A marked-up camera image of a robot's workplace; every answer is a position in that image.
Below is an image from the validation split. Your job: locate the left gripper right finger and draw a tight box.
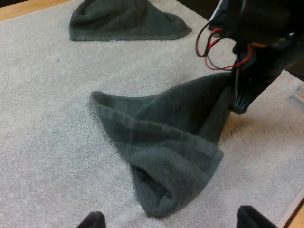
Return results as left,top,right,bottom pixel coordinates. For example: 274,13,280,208
237,205,280,228

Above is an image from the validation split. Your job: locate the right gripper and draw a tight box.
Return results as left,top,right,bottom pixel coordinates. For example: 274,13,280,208
208,0,304,116

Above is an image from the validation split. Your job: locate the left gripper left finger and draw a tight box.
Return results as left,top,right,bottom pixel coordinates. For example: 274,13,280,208
76,210,106,228

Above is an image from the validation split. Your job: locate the grey-green towel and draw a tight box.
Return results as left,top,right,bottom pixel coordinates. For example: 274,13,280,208
68,0,192,42
90,71,238,219

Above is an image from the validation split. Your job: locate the ribbed aluminium rail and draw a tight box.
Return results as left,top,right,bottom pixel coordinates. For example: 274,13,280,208
289,83,304,105

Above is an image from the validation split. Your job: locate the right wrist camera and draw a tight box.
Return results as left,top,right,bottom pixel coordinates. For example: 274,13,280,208
209,0,225,27

